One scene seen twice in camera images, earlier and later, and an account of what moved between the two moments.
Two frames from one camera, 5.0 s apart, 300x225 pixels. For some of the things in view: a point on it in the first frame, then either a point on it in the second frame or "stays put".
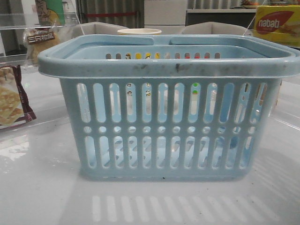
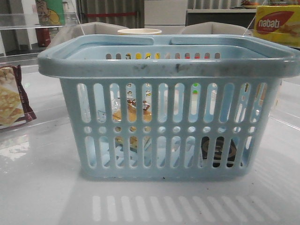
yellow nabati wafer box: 280,23 stays put
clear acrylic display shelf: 24,35 stays put
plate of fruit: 250,4 stays put
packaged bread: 37,40 to 116,114
